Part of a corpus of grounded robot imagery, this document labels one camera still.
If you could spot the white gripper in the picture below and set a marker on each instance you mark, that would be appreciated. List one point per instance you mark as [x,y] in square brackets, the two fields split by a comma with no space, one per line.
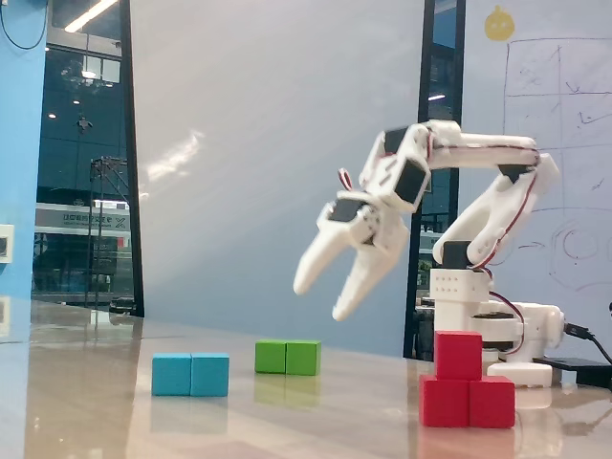
[360,229]

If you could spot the small red cube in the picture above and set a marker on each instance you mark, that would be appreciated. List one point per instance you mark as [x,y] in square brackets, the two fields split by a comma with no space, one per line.
[458,356]

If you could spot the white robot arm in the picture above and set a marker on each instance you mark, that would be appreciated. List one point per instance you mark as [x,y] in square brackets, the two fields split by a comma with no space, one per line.
[483,146]

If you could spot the green rectangular block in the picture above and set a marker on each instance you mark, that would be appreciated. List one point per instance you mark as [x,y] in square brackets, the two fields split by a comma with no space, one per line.
[287,357]

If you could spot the red rectangular block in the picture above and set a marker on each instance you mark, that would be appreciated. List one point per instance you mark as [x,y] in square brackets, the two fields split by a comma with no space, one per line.
[466,401]

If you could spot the blue rectangular block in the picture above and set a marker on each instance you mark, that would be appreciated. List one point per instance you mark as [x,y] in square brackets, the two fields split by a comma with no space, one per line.
[190,374]

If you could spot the metal scaffold tower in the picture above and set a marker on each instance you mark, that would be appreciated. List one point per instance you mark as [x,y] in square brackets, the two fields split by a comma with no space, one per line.
[98,229]

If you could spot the black flat box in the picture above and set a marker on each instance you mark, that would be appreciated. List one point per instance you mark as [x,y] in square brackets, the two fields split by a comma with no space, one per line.
[578,369]

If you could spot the yellow round face sticker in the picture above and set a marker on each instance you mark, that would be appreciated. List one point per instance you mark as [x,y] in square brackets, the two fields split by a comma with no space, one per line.
[500,24]

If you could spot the black window frame post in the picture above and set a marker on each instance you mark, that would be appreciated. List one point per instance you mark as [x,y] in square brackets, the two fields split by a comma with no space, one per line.
[432,72]
[131,167]

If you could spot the white wall switch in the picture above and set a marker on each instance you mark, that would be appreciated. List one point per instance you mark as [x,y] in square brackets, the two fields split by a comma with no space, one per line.
[5,244]

